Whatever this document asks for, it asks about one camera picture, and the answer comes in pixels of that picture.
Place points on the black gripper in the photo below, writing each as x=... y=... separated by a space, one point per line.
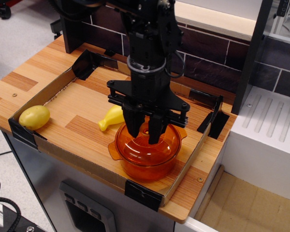
x=148 y=93

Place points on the yellow plastic banana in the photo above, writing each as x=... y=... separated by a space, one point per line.
x=112 y=117

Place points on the white toy sink drainboard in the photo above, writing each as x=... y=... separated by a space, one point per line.
x=258 y=145

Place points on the yellow plastic potato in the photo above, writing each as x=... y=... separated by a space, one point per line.
x=34 y=117

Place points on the light wooden shelf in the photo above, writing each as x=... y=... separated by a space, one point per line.
x=215 y=21

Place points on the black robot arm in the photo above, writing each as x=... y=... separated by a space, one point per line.
x=154 y=37

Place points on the black caster wheel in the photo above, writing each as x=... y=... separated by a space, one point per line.
x=5 y=11

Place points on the cardboard fence with black tape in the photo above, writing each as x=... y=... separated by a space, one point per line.
x=77 y=99

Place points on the dark grey vertical post right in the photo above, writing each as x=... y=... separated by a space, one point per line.
x=245 y=83

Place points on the orange transparent pot lid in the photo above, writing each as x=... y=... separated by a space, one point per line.
x=139 y=151

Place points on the grey oven control panel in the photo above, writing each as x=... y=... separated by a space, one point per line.
x=86 y=214

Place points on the orange transparent pot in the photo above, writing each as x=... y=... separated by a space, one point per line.
x=143 y=173

